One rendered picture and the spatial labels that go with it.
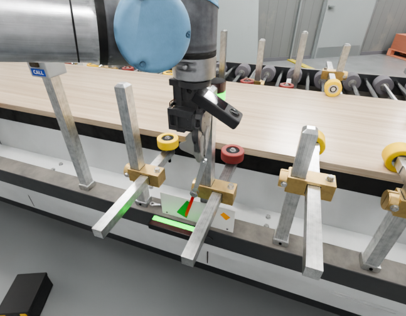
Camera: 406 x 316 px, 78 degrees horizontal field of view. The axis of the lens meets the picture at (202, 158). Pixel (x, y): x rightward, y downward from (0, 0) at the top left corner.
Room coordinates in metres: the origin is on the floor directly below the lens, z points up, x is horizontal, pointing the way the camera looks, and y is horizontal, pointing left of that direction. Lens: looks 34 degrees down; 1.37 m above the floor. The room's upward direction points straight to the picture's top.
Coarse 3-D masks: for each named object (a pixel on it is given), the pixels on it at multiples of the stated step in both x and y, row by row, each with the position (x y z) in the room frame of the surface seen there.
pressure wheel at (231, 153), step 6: (228, 144) 0.76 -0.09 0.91; (234, 144) 0.76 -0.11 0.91; (222, 150) 0.72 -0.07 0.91; (228, 150) 0.73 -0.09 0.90; (234, 150) 0.72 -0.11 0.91; (240, 150) 0.72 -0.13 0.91; (222, 156) 0.71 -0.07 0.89; (228, 156) 0.69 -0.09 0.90; (234, 156) 0.69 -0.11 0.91; (240, 156) 0.70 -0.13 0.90; (228, 162) 0.69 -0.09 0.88; (234, 162) 0.69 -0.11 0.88
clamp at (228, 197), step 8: (192, 184) 0.60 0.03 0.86; (200, 184) 0.59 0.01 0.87; (216, 184) 0.59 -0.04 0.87; (224, 184) 0.59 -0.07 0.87; (200, 192) 0.58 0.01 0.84; (208, 192) 0.57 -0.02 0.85; (224, 192) 0.56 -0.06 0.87; (232, 192) 0.55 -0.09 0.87; (224, 200) 0.55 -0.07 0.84; (232, 200) 0.55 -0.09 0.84
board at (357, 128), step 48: (0, 96) 1.26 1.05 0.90; (96, 96) 1.26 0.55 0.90; (144, 96) 1.26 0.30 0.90; (240, 96) 1.26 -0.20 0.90; (288, 96) 1.26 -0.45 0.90; (336, 96) 1.26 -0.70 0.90; (240, 144) 0.78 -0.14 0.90; (288, 144) 0.78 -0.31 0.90; (336, 144) 0.78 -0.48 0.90; (384, 144) 0.78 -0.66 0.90
